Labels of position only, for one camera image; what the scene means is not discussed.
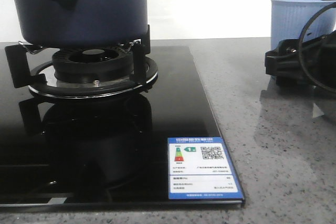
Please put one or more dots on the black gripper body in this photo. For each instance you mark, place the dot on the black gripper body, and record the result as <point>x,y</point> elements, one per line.
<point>316,66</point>

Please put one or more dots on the light blue ribbed cup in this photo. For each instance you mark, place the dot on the light blue ribbed cup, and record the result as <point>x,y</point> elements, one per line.
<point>300,19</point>

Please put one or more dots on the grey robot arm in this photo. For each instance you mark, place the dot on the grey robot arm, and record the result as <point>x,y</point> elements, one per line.
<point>302,43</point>

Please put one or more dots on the dark blue cooking pot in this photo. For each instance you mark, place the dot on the dark blue cooking pot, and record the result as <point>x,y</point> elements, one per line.
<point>81,23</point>

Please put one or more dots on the black pot support grate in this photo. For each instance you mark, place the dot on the black pot support grate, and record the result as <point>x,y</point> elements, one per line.
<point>41,80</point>

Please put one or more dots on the blue energy label sticker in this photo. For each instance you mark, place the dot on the blue energy label sticker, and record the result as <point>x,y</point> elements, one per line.
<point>199,168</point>

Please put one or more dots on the black round gas burner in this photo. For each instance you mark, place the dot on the black round gas burner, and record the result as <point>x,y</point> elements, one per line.
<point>84,65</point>

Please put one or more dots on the black glass gas stove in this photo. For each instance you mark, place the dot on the black glass gas stove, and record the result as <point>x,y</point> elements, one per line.
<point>102,154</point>

